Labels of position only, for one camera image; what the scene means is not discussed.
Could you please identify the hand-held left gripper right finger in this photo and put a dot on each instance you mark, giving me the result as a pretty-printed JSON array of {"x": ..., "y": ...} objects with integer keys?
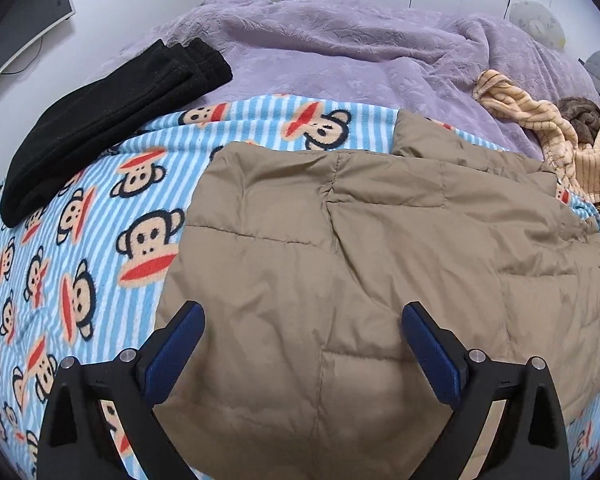
[{"x": 432, "y": 355}]

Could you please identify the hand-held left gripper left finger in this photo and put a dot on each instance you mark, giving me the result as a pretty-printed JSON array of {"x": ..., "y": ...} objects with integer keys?
[{"x": 175, "y": 345}]

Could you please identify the purple fleece blanket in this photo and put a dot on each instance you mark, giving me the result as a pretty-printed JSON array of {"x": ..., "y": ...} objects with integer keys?
[{"x": 340, "y": 50}]

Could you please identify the striped monkey print blanket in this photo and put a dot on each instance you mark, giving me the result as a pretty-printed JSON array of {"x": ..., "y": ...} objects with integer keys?
[{"x": 80, "y": 270}]

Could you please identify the khaki puffer jacket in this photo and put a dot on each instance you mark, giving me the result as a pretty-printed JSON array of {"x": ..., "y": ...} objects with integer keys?
[{"x": 330, "y": 260}]

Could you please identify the beige striped fleece garment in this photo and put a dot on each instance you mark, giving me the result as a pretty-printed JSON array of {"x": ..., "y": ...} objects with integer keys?
[{"x": 580, "y": 165}]

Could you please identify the black folded pants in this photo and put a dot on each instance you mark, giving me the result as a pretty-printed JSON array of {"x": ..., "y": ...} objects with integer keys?
[{"x": 115, "y": 120}]

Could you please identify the round pale plush pillow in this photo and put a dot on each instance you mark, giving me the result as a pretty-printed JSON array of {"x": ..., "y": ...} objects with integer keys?
[{"x": 537, "y": 22}]

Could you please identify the curved monitor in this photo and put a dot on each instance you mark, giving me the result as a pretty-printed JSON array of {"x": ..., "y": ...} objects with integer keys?
[{"x": 25, "y": 25}]

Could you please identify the brown fuzzy cloth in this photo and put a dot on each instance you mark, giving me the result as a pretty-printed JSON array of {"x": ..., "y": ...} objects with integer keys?
[{"x": 580, "y": 115}]

